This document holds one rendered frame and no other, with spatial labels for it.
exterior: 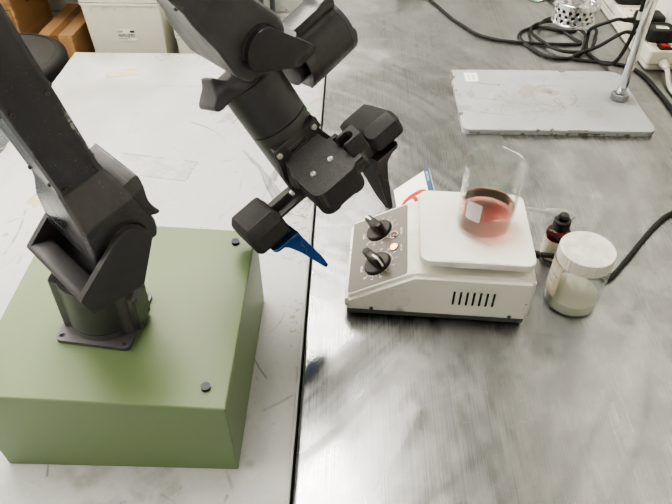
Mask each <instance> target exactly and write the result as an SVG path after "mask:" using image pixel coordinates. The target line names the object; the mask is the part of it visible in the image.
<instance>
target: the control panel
mask: <svg viewBox="0 0 672 504"><path fill-rule="evenodd" d="M374 218H375V219H377V220H378V221H379V220H388V221H390V223H391V225H392V228H391V230H390V232H389V233H388V234H387V235H386V236H385V237H384V238H382V239H380V240H377V241H371V240H369V239H368V237H367V230H368V229H369V225H368V224H367V222H366V221H362V222H359V223H357V224H354V233H353V243H352V253H351V264H350V274H349V284H348V293H350V292H354V291H357V290H360V289H363V288H366V287H369V286H372V285H375V284H378V283H381V282H384V281H387V280H390V279H393V278H396V277H399V276H402V275H405V274H407V271H408V206H407V205H404V206H402V207H399V208H396V209H394V210H391V211H388V212H386V213H383V214H381V215H378V216H375V217H374ZM393 232H397V235H396V236H395V237H391V234H392V233H393ZM392 244H397V247H396V248H395V249H391V245H392ZM366 247H368V248H369V249H371V250H372V251H374V252H375V253H377V252H387V253H388V254H389V255H390V258H391V261H390V264H389V265H388V267H387V268H386V269H385V270H384V271H382V272H381V273H379V274H376V275H369V274H367V273H366V271H365V270H364V265H365V262H366V261H367V259H366V257H365V256H364V254H363V253H362V250H363V249H364V248H366Z"/></svg>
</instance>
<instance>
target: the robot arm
mask: <svg viewBox="0 0 672 504"><path fill-rule="evenodd" d="M156 1H157V3H158V4H159V5H160V6H161V8H162V9H163V10H164V12H165V14H166V17H167V19H168V22H169V24H170V25H171V26H172V28H173V29H174V30H175V31H176V33H177V34H178V35H179V36H180V37H181V39H182V40H183V41H184V42H185V44H186V45H187V46H188V47H189V48H190V49H191V50H192V51H193V52H195V53H196V54H198V55H200V56H201V57H203V58H205V59H207V60H208V61H210V62H212V63H213V64H215V65H217V66H218V67H220V68H222V69H224V70H225V72H224V73H223V74H222V75H221V76H220V77H219V78H217V79H216V78H207V77H204V78H202V80H201V82H202V92H201V95H200V101H199V107H200V109H202V110H208V111H215V112H220V111H221V110H224V109H225V107H226V106H227V105H228V106H229V108H230V109H231V111H232V112H233V113H234V115H235V116H236V117H237V119H238V120H239V121H240V123H241V124H242V125H243V127H244V128H245V129H246V131H247V132H248V134H249V135H250V136H251V137H252V139H253V140H254V142H255V143H256V144H257V146H258V147H259V148H260V150H261V151H262V153H263V154H264V155H265V157H266V158H267V159H268V161H269V162H270V163H271V165H272V166H273V167H274V169H275V170H276V172H277V173H278V174H279V176H280V177H281V178H282V180H283V181H284V182H285V184H286V185H287V186H288V187H287V188H286V189H284V190H283V191H282V192H281V193H280V194H279V195H278V196H276V197H275V198H274V199H273V200H272V201H271V202H269V203H268V204H267V203H266V202H265V201H262V200H261V199H259V198H258V197H256V198H254V199H253V200H252V201H250V202H249V203H248V204H247V205H246V206H245V207H243V208H242V209H241V210H240V211H239V212H238V213H236V214H235V215H234V216H233V217H232V221H231V226H232V228H233V229H234V230H235V231H236V232H237V234H238V235H239V236H240V237H241V238H242V239H243V240H244V241H246V242H247V243H248V244H249V245H250V246H251V247H252V248H253V249H254V250H255V251H256V252H257V253H259V254H264V253H266V252H267V251H268V250H270V249H271V250H272V251H274V252H280V251H281V250H282V249H284V248H291V249H294V250H296V251H299V252H301V253H303V254H304V255H306V256H308V257H309V258H311V259H313V260H314V261H316V262H318V263H319V264H321V265H323V266H324V267H327V266H328V263H327V262H326V260H325V259H324V258H323V256H322V255H321V254H320V253H318V252H317V251H316V250H315V249H314V248H313V247H312V246H311V245H310V244H309V243H308V242H307V241H306V240H305V239H304V238H303V237H302V236H301V235H300V233H299V232H298V231H296V230H295V229H294V228H293V227H291V226H290V225H289V224H287V223H286V222H285V220H284V219H283V217H284V216H285V215H286V214H287V213H289V212H290V211H291V210H292V209H293V208H294V207H295V206H297V205H298V204H299V203H300V202H301V201H302V200H304V199H305V198H306V197H308V198H309V199H310V200H311V201H312V202H313V203H314V204H315V205H316V206H317V207H318V208H319V209H320V210H321V211H322V212H323V213H325V214H333V213H335V212H337V211H338V210H339V209H340V208H341V206H342V205H343V204H344V203H345V202H346V201H347V200H348V199H349V198H351V197H352V196H353V195H354V194H355V193H358V192H360V191H361V190H362V189H363V187H364V185H365V180H364V178H363V176H362V174H361V173H362V172H363V174H364V176H365V177H366V179H367V181H368V182H369V184H370V186H371V187H372V189H373V191H374V192H375V194H376V196H377V197H378V198H379V200H380V201H381V202H382V203H383V205H384V206H385V207H386V208H388V209H391V208H393V204H392V198H391V191H390V184H389V177H388V160H389V158H390V156H391V154H392V153H393V152H394V151H395V150H396V149H397V146H398V144H397V142H396V141H394V140H395V139H396V138H397V137H398V136H399V135H400V134H401V133H402V132H403V126H402V124H401V123H400V121H399V119H398V117H397V116H396V115H395V114H394V113H393V112H392V111H389V110H385V109H382V108H378V107H375V106H372V105H366V104H363V105H362V106H361V107H360V108H358V109H357V110H356V111H355V112H354V113H353V114H352V115H350V116H349V117H348V118H347V119H346V120H345V121H343V123H342V124H341V125H340V129H341V130H342V132H341V133H340V134H339V135H337V134H336V133H334V134H333V135H332V136H329V135H328V134H327V133H325V132H324V131H322V130H321V129H320V128H319V127H320V126H321V125H320V123H319V121H318V120H317V118H316V117H314V116H312V115H311V114H310V112H309V110H308V109H307V108H306V106H305V105H304V103H303V102H302V100H301V98H300V97H299V95H298V94H297V92H296V91H295V89H294V88H293V86H292V85H291V84H294V85H300V84H301V83H302V84H303V85H306V86H309V87H311V88H313V87H314V86H316V85H317V84H318V83H319V82H320V81H321V80H322V79H323V78H324V77H325V76H326V75H327V74H328V73H329V72H330V71H331V70H332V69H334V68H335V67H336V66H337V65H338V64H339V63H340V62H341V61H342V60H343V59H344V58H345V57H346V56H347V55H348V54H349V53H350V52H351V51H352V50H354V49H355V47H356V46H357V43H358V35H357V31H356V29H355V28H354V27H352V24H351V23H350V21H349V20H348V18H347V17H346V15H345V14H344V13H343V12H342V11H341V10H340V9H339V8H338V7H337V6H336V5H335V4H334V0H303V2H302V3H301V4H300V5H299V6H297V7H296V8H295V9H294V10H293V11H292V12H291V13H290V14H288V15H287V16H286V17H285V18H284V19H283V20H282V21H281V19H280V17H279V16H278V14H276V13H275V12H274V11H273V10H271V9H270V8H268V7H267V6H265V5H264V4H262V3H261V2H259V1H258V0H156ZM0 129H1V130H2V131H3V133H4V134H5V135H6V137H7V138H8V139H9V141H10V142H11V143H12V145H13V146H14V147H15V149H16V150H17V151H18V153H19V154H20V155H21V157H22V158H23V159H24V161H25V162H26V163H27V165H28V166H27V167H28V169H29V170H32V173H33V175H34V180H35V188H36V194H37V196H38V198H39V200H40V203H41V205H42V207H43V209H44V211H45V214H44V215H43V217H42V219H41V221H40V222H39V224H38V226H37V228H36V229H35V231H34V233H33V235H32V237H31V238H30V240H29V242H28V244H27V248H28V249H29V250H30V251H31V252H32V253H33V254H34V255H35V256H36V257H37V259H38V260H39V261H40V262H41V263H42V264H43V265H44V266H45V267H46V268H47V269H48V270H49V271H50V272H51V274H50V276H49V278H48V279H47V282H48V284H49V287H50V289H51V292H52V294H53V297H54V299H55V302H56V304H57V307H58V309H59V312H60V314H61V317H62V319H63V322H64V323H63V324H62V326H61V328H60V330H59V332H58V334H57V336H56V338H57V341H58V342H59V343H63V344H71V345H79V346H87V347H95V348H103V349H110V350H118V351H128V350H129V349H131V347H132V345H133V342H134V340H135V338H136V335H137V333H138V331H140V330H141V329H142V328H143V325H144V324H145V321H146V318H147V316H148V314H149V311H150V310H151V308H150V303H151V301H152V295H151V293H150V292H147V291H146V287H145V278H146V272H147V266H148V261H149V255H150V250H151V244H152V239H153V237H155V236H156V234H157V225H156V222H155V219H154V218H153V216H152V215H154V214H157V213H159V209H157V208H156V207H155V206H154V205H152V204H151V203H150V202H149V201H148V199H147V196H146V193H145V189H144V186H143V184H142V182H141V180H140V178H139V177H138V176H137V175H136V174H135V173H133V172H132V171H131V170H130V169H128V168H127V167H126V166H125V165H123V164H122V163H121V162H119V161H118V160H117V159H116V158H114V157H113V156H112V155H111V154H109V153H108V152H107V151H105V150H104V149H103V148H102V147H100V146H99V145H98V144H96V143H95V144H94V145H93V146H92V147H91V148H89V147H88V145H87V143H86V142H85V140H84V139H83V137H82V135H81V134H80V132H79V130H78V129H77V127H76V126H75V124H74V122H73V121H72V119H71V117H70V116H69V114H68V112H67V111H66V109H65V108H64V106H63V104H62V103H61V101H60V99H59V98H58V96H57V94H56V93H55V91H54V90H53V88H52V84H51V82H49V81H48V80H47V78H46V77H45V75H44V73H43V72H42V70H41V68H40V67H39V65H38V63H37V62H36V60H35V59H34V57H33V55H32V54H31V52H30V50H29V49H28V47H27V45H26V44H25V42H24V41H23V39H22V37H21V36H20V34H19V32H18V31H17V29H16V27H15V26H14V24H13V23H12V21H11V19H10V18H9V16H8V14H7V13H6V11H5V10H4V8H3V6H2V5H1V3H0Z"/></svg>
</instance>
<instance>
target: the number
mask: <svg viewBox="0 0 672 504"><path fill-rule="evenodd" d="M397 191H398V197H399V203H400V206H401V205H404V204H407V203H409V202H416V201H418V198H419V195H420V193H421V192H423V191H428V188H427V184H426V179H425V175H424V172H423V173H421V174H420V175H418V176H417V177H415V178H414V179H412V180H411V181H409V182H408V183H406V184H404V185H403V186H401V187H400V188H398V189H397Z"/></svg>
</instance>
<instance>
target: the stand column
mask: <svg viewBox="0 0 672 504"><path fill-rule="evenodd" d="M657 3H658V0H647V2H646V5H645V8H644V11H643V14H642V17H641V20H640V23H639V26H638V29H637V32H636V35H635V38H634V41H633V43H632V46H631V49H630V52H629V55H628V58H627V61H626V64H625V67H624V70H623V73H622V76H621V79H620V82H619V85H618V88H617V89H616V90H613V91H612V92H611V96H610V99H611V100H612V101H614V102H617V103H625V102H627V100H628V98H629V94H628V92H627V88H628V85H629V82H630V80H631V77H632V74H633V71H634V68H635V65H636V63H637V60H638V57H639V54H640V51H641V48H642V45H643V43H644V40H645V37H646V34H647V31H648V28H649V26H650V23H651V20H652V17H653V14H654V11H655V9H656V6H657Z"/></svg>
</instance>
